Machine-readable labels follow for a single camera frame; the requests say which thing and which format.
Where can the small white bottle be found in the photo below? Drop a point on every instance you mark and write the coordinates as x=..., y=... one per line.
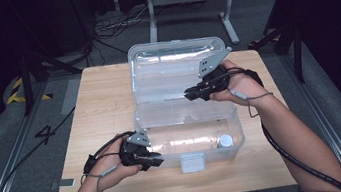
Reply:
x=225, y=141

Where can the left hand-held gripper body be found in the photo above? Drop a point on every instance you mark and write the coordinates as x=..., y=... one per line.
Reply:
x=131, y=155

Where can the grey tape piece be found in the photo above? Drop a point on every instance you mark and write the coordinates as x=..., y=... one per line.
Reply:
x=64, y=183

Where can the person's left hand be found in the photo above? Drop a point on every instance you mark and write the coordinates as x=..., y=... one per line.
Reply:
x=113, y=161

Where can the person's right hand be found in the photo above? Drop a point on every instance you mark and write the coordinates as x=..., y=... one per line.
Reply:
x=244, y=85

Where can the yellow black hazard tape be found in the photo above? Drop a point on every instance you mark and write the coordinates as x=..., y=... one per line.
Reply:
x=17, y=84

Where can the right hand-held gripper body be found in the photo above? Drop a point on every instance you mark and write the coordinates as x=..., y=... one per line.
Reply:
x=215, y=84

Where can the clear plastic storage box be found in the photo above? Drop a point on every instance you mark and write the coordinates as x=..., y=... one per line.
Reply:
x=188, y=117

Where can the black tape floor marking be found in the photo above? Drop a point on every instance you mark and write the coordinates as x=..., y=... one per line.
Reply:
x=45, y=132

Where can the black metal stand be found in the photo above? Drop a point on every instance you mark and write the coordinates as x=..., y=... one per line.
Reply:
x=26, y=82
x=296, y=48

